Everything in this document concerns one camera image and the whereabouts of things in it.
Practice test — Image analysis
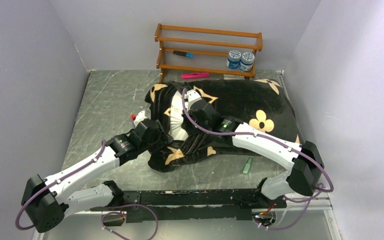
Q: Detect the wooden three-tier shelf rack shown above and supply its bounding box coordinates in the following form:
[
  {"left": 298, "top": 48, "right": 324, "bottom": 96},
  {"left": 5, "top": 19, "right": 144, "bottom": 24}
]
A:
[{"left": 154, "top": 23, "right": 263, "bottom": 83}]

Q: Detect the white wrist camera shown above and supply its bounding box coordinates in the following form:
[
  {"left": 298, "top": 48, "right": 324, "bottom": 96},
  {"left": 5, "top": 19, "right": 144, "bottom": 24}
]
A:
[
  {"left": 182, "top": 89, "right": 202, "bottom": 109},
  {"left": 129, "top": 109, "right": 149, "bottom": 128}
]

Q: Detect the blue and black marker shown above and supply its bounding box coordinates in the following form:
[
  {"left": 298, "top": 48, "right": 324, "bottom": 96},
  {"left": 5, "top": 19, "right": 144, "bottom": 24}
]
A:
[{"left": 172, "top": 50, "right": 194, "bottom": 58}]

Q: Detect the right blue lidded jar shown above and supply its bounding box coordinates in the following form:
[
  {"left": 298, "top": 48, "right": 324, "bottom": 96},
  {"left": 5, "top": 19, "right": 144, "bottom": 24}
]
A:
[{"left": 239, "top": 52, "right": 255, "bottom": 72}]

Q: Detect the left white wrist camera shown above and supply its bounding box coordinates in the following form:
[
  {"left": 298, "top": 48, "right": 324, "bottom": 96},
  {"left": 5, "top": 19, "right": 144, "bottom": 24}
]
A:
[{"left": 129, "top": 109, "right": 149, "bottom": 128}]

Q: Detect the left blue lidded jar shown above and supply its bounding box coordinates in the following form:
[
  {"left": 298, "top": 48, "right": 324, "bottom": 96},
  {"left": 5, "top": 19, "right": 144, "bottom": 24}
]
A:
[{"left": 226, "top": 49, "right": 242, "bottom": 69}]

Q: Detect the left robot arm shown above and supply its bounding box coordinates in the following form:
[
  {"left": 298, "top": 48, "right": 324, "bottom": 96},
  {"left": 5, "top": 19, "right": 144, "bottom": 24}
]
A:
[{"left": 15, "top": 118, "right": 173, "bottom": 233}]

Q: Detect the green translucent marker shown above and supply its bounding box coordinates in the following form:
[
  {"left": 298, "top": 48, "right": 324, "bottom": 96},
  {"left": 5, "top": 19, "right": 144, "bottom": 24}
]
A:
[{"left": 242, "top": 156, "right": 253, "bottom": 175}]

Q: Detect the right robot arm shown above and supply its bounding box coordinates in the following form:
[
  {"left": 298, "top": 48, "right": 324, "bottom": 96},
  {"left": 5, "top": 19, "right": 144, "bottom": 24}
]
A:
[{"left": 181, "top": 95, "right": 332, "bottom": 208}]

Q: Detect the pink highlighter marker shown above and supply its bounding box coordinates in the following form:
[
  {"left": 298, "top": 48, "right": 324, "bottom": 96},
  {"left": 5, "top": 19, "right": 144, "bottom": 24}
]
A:
[{"left": 180, "top": 72, "right": 210, "bottom": 79}]

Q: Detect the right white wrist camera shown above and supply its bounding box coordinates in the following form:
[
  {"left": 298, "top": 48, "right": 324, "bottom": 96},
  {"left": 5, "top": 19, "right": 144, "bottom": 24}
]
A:
[{"left": 182, "top": 89, "right": 202, "bottom": 109}]

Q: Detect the small white cardboard box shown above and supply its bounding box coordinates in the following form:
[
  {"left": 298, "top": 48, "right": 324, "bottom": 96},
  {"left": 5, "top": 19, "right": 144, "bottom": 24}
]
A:
[{"left": 223, "top": 74, "right": 245, "bottom": 80}]

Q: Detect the black pillowcase with beige flowers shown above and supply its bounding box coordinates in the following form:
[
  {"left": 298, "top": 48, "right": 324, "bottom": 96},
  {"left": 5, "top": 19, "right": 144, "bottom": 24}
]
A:
[{"left": 144, "top": 79, "right": 304, "bottom": 173}]

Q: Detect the white pillow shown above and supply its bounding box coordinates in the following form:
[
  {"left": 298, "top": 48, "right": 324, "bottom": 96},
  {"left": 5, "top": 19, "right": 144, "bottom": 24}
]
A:
[{"left": 165, "top": 91, "right": 189, "bottom": 141}]

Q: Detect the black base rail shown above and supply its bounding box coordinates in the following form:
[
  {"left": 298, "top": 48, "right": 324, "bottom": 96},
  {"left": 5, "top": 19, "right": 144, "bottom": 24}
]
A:
[{"left": 114, "top": 188, "right": 287, "bottom": 223}]

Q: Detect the blue lidded jar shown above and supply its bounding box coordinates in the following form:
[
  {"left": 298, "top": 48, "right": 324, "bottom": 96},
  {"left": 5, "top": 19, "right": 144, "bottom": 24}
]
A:
[
  {"left": 226, "top": 49, "right": 242, "bottom": 69},
  {"left": 239, "top": 52, "right": 255, "bottom": 72}
]

